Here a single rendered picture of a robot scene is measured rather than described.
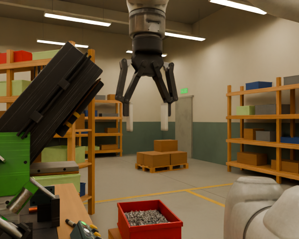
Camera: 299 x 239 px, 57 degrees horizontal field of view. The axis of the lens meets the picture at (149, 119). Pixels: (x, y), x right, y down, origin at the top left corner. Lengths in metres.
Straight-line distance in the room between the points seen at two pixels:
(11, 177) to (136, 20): 0.65
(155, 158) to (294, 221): 6.40
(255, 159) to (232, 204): 6.08
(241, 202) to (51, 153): 3.27
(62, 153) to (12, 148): 2.69
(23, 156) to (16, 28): 9.46
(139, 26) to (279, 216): 0.51
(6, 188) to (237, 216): 0.71
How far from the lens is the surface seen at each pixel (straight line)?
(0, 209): 1.04
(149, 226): 1.11
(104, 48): 10.74
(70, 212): 1.36
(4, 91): 4.46
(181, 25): 9.89
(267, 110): 6.52
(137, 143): 10.91
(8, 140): 1.04
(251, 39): 7.86
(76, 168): 1.15
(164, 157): 7.13
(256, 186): 0.76
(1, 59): 4.63
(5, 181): 1.03
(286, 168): 6.33
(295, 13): 0.83
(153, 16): 0.68
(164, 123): 0.69
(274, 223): 0.64
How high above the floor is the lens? 1.31
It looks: level
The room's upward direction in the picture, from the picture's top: straight up
